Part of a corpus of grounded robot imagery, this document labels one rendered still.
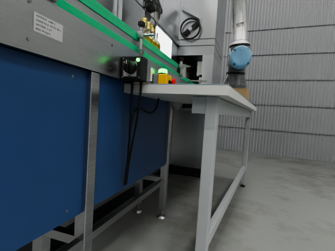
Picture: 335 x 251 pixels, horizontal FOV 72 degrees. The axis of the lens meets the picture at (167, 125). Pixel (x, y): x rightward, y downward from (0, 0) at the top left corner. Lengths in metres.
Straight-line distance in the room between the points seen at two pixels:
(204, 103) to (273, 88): 3.84
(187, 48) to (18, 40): 2.05
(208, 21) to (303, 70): 2.56
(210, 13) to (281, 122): 2.67
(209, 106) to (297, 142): 3.88
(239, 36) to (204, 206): 0.94
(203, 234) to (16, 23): 0.80
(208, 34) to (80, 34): 1.90
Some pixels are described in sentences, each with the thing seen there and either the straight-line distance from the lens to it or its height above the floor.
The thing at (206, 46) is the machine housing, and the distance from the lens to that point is 2.44.
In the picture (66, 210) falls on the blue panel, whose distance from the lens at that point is 0.73.
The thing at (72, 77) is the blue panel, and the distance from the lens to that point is 0.68.
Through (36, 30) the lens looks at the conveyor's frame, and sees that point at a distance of 0.59.
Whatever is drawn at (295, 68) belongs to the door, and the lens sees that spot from 4.68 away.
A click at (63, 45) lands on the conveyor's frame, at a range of 0.64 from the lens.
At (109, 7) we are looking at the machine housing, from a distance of 1.41.
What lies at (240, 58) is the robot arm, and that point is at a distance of 1.38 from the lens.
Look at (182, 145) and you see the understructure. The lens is 2.41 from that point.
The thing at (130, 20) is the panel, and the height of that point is 1.18.
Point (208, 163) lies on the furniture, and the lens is 0.82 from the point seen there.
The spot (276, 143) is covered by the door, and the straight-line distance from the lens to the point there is 4.60.
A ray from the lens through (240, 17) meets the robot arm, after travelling 1.45.
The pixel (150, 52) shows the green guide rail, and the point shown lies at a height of 0.93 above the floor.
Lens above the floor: 0.65
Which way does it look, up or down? 3 degrees down
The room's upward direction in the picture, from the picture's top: 4 degrees clockwise
